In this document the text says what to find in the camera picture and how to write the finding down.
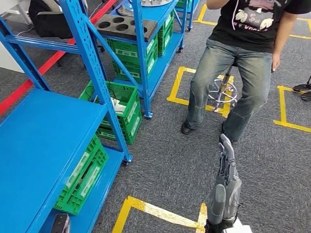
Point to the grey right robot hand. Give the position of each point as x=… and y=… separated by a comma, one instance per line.
x=226, y=199

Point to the blue metal shelf rack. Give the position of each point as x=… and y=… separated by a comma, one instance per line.
x=165, y=61
x=36, y=138

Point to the dark grey round part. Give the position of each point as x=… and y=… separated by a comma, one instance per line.
x=124, y=11

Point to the yellow floor tape outline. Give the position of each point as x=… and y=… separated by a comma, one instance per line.
x=282, y=106
x=158, y=210

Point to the chrome stool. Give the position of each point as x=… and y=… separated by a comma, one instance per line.
x=225, y=80

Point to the green plastic crate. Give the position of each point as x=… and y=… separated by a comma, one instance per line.
x=82, y=180
x=130, y=119
x=166, y=35
x=132, y=72
x=126, y=51
x=183, y=4

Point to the black humanoid robot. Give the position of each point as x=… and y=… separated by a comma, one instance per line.
x=302, y=87

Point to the white item in crate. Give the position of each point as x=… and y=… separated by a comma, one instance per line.
x=118, y=106

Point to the person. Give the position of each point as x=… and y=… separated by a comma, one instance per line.
x=243, y=25

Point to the black foam tray with holes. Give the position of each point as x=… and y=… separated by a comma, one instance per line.
x=152, y=27

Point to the silver wheel hubcap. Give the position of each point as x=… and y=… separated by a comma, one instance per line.
x=155, y=2

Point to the red barrier belt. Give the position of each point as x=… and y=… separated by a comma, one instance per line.
x=14, y=96

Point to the white desk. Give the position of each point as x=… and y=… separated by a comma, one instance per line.
x=10, y=58

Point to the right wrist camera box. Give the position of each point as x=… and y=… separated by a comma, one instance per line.
x=237, y=230

